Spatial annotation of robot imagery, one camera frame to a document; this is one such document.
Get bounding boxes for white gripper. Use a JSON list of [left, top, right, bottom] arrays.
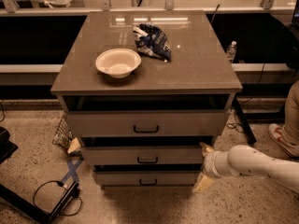
[[192, 142, 221, 192]]

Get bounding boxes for grey drawer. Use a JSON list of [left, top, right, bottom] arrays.
[[81, 136, 214, 165], [93, 164, 201, 187], [66, 94, 229, 137]]

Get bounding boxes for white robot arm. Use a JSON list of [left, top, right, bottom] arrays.
[[193, 142, 299, 192]]

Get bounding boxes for grey drawer cabinet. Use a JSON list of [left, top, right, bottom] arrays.
[[50, 10, 243, 190]]

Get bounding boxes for grey bottom drawer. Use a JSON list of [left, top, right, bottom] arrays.
[[93, 164, 201, 187]]

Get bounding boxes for grey top drawer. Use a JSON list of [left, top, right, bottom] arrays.
[[66, 94, 229, 137]]

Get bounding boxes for black table leg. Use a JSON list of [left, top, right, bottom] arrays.
[[232, 98, 256, 146]]

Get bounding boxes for white red sneaker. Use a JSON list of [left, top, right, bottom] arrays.
[[268, 123, 299, 159]]

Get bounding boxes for person leg beige trousers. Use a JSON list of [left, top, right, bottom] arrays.
[[283, 81, 299, 146]]

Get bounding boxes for clear water bottle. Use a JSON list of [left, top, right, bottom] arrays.
[[226, 41, 236, 63]]

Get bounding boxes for blue tape cross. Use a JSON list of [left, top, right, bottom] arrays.
[[62, 159, 83, 184]]

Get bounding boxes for white bowl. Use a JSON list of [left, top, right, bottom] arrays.
[[95, 49, 141, 78]]

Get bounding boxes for black metal floor stand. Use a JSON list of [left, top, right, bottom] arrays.
[[0, 181, 79, 224]]

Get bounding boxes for blue chip bag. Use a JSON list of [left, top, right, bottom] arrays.
[[133, 23, 171, 63]]

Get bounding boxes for black object left edge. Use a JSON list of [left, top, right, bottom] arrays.
[[0, 127, 18, 164]]

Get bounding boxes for wire mesh basket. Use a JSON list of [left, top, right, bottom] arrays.
[[52, 117, 81, 157]]

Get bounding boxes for black floor cable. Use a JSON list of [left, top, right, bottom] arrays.
[[32, 179, 84, 217]]

